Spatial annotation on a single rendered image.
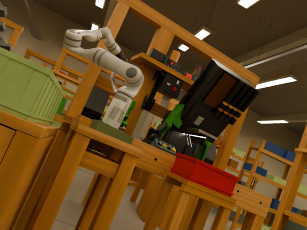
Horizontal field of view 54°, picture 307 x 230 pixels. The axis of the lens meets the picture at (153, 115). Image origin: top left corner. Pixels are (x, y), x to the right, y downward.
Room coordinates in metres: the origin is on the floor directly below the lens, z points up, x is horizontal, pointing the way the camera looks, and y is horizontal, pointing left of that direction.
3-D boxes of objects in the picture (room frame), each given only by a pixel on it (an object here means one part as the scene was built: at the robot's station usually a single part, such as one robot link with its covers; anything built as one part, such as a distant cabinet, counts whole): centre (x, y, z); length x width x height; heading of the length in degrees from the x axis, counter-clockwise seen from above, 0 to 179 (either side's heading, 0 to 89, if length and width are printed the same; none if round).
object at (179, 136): (2.38, -0.25, 1.07); 0.30 x 0.18 x 0.34; 112
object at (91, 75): (2.49, -0.09, 1.36); 1.49 x 0.09 x 0.97; 112
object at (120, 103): (1.50, 0.18, 0.98); 0.09 x 0.09 x 0.17; 25
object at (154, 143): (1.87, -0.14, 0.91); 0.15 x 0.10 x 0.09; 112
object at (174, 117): (2.13, -0.16, 1.17); 0.13 x 0.12 x 0.20; 112
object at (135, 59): (2.46, -0.11, 1.52); 0.90 x 0.25 x 0.04; 112
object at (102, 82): (2.56, -0.07, 1.23); 1.30 x 0.05 x 0.09; 112
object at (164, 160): (1.96, -0.31, 0.82); 1.50 x 0.14 x 0.15; 112
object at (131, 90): (1.50, 0.17, 1.14); 0.09 x 0.09 x 0.17; 75
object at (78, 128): (1.50, 0.18, 0.83); 0.32 x 0.32 x 0.04; 19
